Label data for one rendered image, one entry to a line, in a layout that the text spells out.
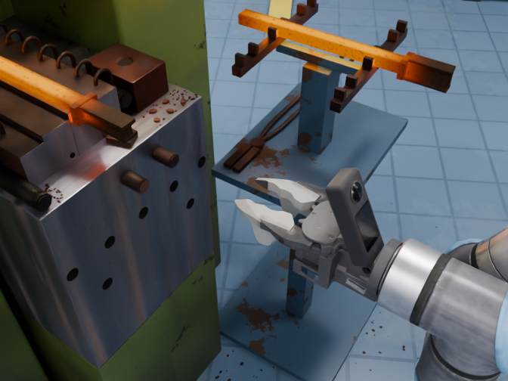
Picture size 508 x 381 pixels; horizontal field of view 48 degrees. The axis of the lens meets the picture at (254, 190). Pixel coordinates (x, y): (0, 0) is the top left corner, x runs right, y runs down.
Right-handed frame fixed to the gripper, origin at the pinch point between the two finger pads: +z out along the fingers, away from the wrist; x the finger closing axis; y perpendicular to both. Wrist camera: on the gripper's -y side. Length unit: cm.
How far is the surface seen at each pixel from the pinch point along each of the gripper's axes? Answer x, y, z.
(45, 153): -8.2, 3.8, 32.9
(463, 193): 128, 100, -9
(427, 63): 46.9, 2.8, -5.5
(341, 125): 56, 31, 14
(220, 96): 126, 100, 106
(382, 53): 47.3, 3.8, 3.5
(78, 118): -2.1, 0.4, 31.4
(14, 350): -22, 56, 47
